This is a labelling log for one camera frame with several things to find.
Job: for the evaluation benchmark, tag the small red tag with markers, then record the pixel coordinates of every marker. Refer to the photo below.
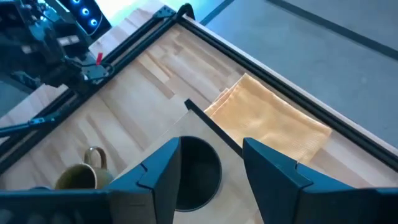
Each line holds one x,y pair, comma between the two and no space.
99,58

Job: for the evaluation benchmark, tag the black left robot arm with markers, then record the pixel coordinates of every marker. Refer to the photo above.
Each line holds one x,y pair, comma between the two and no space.
37,43

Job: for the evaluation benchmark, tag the black corner bracket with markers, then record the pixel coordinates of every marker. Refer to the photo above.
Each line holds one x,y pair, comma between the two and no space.
164,12

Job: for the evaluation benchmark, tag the olive green ceramic mug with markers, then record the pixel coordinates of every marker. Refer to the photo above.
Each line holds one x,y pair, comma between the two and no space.
82,174

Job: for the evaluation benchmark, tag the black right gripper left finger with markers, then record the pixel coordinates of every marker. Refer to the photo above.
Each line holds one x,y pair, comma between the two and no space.
155,183

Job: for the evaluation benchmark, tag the black aluminium frame rail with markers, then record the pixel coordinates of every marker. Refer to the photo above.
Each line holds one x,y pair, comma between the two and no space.
130,53
280,84

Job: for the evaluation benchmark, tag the computer case with blue fans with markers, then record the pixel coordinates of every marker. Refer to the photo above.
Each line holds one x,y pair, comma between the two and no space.
85,14

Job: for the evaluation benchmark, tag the yellow folded cloth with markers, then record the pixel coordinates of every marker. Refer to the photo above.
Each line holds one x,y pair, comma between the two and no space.
264,121

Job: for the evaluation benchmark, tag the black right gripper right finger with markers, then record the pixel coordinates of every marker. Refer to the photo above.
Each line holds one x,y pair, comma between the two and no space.
273,183

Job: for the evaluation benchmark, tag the black metal strut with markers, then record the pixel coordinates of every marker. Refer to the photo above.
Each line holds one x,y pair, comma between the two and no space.
28,125

